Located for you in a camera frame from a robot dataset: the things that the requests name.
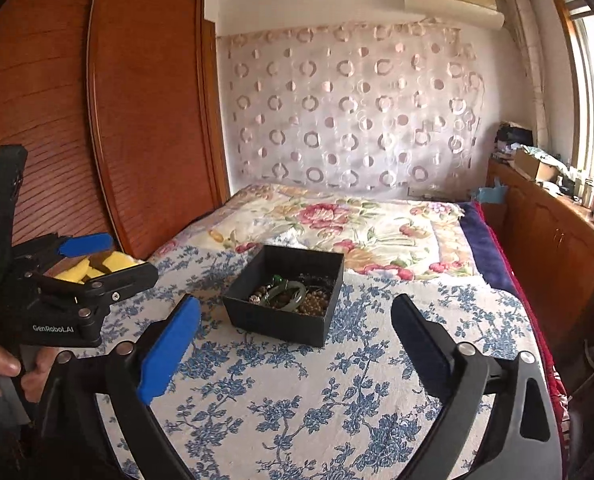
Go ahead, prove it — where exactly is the light blue cloth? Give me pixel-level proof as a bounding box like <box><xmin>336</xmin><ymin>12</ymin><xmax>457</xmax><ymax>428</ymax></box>
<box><xmin>469</xmin><ymin>185</ymin><xmax>508</xmax><ymax>206</ymax></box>

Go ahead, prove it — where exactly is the brown wooden wardrobe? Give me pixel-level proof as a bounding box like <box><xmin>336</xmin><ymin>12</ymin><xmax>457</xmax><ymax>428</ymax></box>
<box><xmin>0</xmin><ymin>0</ymin><xmax>230</xmax><ymax>261</ymax></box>

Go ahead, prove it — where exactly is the blue floral bedspread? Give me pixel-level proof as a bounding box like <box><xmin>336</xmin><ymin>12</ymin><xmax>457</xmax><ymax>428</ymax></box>
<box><xmin>92</xmin><ymin>245</ymin><xmax>548</xmax><ymax>480</ymax></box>

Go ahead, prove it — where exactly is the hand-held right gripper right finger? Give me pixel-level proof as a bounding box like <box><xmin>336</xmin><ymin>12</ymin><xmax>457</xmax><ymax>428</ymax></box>
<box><xmin>391</xmin><ymin>294</ymin><xmax>562</xmax><ymax>480</ymax></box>

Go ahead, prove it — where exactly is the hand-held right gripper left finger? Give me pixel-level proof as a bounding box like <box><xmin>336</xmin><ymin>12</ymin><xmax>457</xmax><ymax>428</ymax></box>
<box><xmin>40</xmin><ymin>294</ymin><xmax>202</xmax><ymax>480</ymax></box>

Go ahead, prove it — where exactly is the purple blanket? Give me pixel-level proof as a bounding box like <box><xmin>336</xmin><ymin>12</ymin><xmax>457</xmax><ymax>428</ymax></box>
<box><xmin>459</xmin><ymin>201</ymin><xmax>520</xmax><ymax>296</ymax></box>

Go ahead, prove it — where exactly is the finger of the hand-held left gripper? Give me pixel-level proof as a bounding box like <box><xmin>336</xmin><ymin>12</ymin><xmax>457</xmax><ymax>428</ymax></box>
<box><xmin>38</xmin><ymin>261</ymin><xmax>159</xmax><ymax>307</ymax></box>
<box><xmin>57</xmin><ymin>232</ymin><xmax>114</xmax><ymax>260</ymax></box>

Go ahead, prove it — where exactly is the open cardboard box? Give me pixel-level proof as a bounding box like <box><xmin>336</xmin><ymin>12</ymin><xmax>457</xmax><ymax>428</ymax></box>
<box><xmin>513</xmin><ymin>147</ymin><xmax>560</xmax><ymax>183</ymax></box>

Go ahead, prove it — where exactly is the circle patterned sheer curtain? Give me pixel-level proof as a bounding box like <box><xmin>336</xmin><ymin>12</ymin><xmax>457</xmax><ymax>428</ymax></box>
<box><xmin>217</xmin><ymin>20</ymin><xmax>485</xmax><ymax>201</ymax></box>

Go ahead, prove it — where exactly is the pink flowered quilt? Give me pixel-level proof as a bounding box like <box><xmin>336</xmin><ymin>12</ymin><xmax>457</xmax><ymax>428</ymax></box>
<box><xmin>147</xmin><ymin>182</ymin><xmax>478</xmax><ymax>281</ymax></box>

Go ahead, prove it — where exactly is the low wooden cabinet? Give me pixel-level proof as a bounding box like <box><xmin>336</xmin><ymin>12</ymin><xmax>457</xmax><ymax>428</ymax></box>
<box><xmin>487</xmin><ymin>157</ymin><xmax>594</xmax><ymax>381</ymax></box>

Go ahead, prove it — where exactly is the pale green jade bangle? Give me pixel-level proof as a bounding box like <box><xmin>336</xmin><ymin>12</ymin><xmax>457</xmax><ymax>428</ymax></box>
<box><xmin>262</xmin><ymin>282</ymin><xmax>308</xmax><ymax>309</ymax></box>

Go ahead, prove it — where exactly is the lace window curtain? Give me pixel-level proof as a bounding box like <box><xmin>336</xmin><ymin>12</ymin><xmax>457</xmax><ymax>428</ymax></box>
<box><xmin>502</xmin><ymin>0</ymin><xmax>552</xmax><ymax>151</ymax></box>

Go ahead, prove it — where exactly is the white pearl necklace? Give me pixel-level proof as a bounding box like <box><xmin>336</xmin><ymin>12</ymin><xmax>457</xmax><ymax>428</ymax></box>
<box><xmin>249</xmin><ymin>285</ymin><xmax>331</xmax><ymax>317</ymax></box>

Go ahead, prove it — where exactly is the pile of dark clothes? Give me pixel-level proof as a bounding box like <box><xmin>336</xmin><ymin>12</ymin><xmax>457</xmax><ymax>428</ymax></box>
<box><xmin>494</xmin><ymin>121</ymin><xmax>535</xmax><ymax>156</ymax></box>

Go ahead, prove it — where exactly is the black square box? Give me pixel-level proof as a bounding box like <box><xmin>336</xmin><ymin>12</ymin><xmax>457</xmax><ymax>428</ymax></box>
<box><xmin>222</xmin><ymin>243</ymin><xmax>345</xmax><ymax>348</ymax></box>

